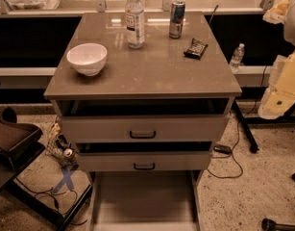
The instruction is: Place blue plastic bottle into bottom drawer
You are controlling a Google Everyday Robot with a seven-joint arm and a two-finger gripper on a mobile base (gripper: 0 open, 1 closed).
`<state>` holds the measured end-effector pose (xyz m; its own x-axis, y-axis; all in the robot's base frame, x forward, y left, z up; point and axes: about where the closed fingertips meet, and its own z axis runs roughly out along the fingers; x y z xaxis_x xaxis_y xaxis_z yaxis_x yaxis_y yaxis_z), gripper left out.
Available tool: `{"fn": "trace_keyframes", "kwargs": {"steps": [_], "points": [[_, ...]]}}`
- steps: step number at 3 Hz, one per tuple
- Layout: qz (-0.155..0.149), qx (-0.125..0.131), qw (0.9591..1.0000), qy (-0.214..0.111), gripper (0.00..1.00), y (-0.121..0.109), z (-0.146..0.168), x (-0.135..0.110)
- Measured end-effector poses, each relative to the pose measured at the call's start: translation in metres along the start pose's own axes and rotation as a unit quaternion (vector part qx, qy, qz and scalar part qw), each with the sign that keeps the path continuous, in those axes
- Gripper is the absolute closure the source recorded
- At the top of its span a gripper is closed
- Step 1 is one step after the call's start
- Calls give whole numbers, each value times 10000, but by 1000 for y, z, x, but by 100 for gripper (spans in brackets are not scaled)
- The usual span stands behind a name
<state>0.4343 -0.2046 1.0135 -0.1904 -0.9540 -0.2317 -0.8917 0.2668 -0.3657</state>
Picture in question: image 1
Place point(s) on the drawer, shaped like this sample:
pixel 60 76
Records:
pixel 144 201
pixel 146 120
pixel 138 156

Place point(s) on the small background water bottle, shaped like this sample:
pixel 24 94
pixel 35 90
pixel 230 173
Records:
pixel 237 57

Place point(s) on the white bowl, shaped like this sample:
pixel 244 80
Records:
pixel 88 58

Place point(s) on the clear plastic water bottle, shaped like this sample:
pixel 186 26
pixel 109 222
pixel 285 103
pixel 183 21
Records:
pixel 134 17

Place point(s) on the blue tape cross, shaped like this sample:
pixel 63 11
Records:
pixel 66 178

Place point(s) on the wire basket with cans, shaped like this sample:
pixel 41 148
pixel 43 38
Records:
pixel 59 148

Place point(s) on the middle drawer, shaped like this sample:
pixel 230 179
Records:
pixel 138 156

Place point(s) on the energy drink can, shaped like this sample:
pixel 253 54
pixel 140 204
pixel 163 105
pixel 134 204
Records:
pixel 176 19

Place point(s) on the black power adapter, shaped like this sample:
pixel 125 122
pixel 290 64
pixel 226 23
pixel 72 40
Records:
pixel 224 149

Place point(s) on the dark snack bar packet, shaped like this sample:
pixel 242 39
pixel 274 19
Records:
pixel 196 49

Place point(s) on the dark chair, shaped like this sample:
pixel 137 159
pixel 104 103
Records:
pixel 19 147

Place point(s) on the top drawer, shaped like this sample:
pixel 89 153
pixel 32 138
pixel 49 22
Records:
pixel 146 120

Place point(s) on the grey drawer cabinet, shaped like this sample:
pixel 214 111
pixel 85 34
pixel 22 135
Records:
pixel 158 70

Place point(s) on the black cylinder object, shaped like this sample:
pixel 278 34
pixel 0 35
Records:
pixel 270 225

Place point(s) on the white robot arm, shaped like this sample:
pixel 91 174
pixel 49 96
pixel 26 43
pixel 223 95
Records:
pixel 279 97

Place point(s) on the bottom drawer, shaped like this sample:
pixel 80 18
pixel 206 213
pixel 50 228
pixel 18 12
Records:
pixel 144 201

